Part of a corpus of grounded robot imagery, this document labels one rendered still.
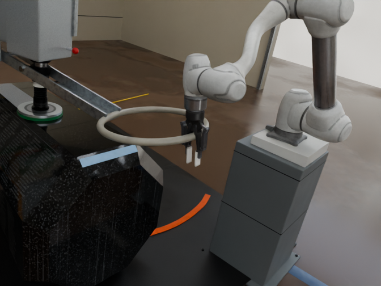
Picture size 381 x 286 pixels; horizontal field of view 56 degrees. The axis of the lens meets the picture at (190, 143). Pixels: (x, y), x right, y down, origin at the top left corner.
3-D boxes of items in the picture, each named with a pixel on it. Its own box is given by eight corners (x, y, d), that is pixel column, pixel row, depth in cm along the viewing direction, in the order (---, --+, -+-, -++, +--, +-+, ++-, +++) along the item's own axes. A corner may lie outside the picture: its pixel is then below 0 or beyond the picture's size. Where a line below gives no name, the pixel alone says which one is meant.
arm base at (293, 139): (271, 126, 215) (274, 117, 212) (308, 138, 204) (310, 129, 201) (258, 133, 201) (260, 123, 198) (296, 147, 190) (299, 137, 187)
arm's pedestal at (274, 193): (238, 221, 268) (265, 122, 235) (300, 257, 242) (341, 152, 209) (197, 251, 231) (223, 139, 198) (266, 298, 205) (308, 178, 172)
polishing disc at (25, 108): (42, 121, 173) (42, 119, 173) (7, 109, 179) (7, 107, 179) (71, 110, 192) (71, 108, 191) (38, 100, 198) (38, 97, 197)
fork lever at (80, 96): (-13, 57, 175) (-12, 47, 173) (20, 53, 192) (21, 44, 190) (98, 126, 160) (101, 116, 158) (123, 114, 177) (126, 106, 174)
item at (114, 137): (71, 134, 148) (71, 127, 147) (136, 106, 190) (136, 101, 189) (178, 156, 129) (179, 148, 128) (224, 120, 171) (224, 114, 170)
